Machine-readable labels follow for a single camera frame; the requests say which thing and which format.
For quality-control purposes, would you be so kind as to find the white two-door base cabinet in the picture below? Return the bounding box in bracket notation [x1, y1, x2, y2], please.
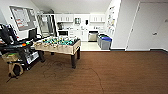
[73, 30, 89, 43]

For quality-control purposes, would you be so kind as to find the blue-lid recycling bin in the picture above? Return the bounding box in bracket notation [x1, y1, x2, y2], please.
[100, 36, 113, 51]

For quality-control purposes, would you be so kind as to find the black built-in microwave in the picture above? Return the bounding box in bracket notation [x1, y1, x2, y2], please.
[58, 30, 69, 37]

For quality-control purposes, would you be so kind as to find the green foosball table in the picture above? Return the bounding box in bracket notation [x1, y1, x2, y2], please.
[33, 35, 82, 70]

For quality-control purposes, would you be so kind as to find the notice board with papers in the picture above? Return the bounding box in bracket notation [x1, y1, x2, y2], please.
[107, 4, 117, 29]

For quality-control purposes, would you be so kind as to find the stainless steel refrigerator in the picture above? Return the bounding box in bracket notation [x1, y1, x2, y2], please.
[38, 13, 58, 38]

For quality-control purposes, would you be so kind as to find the black computer monitor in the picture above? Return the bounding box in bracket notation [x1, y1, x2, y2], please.
[28, 28, 38, 41]

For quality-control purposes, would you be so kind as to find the small orange cart object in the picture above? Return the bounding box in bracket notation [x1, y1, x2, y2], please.
[20, 42, 27, 47]

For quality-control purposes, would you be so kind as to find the white door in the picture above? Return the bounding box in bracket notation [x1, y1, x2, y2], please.
[126, 1, 168, 52]

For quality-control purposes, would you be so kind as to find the white paper on board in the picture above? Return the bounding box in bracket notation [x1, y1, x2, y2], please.
[12, 8, 28, 29]

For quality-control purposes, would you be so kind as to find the brown black backpack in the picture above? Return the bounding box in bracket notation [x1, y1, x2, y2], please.
[8, 63, 25, 78]

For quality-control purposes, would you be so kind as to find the tan tote bag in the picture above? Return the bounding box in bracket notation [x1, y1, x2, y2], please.
[2, 52, 21, 64]

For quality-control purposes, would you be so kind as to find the grey wall board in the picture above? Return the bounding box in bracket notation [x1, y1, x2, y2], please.
[9, 4, 38, 32]

